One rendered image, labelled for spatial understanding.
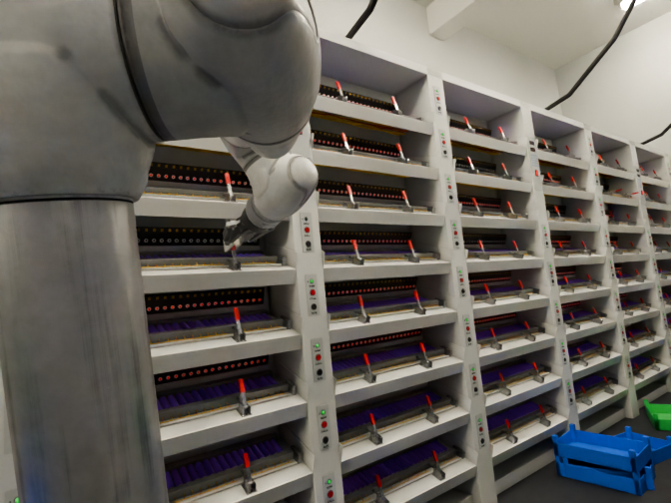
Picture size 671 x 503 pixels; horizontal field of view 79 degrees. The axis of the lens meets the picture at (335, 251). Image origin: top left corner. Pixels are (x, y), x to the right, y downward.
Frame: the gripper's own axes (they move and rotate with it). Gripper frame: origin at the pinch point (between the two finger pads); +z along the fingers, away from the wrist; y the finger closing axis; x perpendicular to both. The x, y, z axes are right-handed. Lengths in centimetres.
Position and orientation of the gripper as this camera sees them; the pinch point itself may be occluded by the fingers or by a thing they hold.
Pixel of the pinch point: (233, 243)
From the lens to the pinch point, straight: 117.4
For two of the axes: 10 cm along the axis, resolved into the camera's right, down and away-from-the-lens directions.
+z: -5.4, 3.4, 7.7
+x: -2.1, -9.4, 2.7
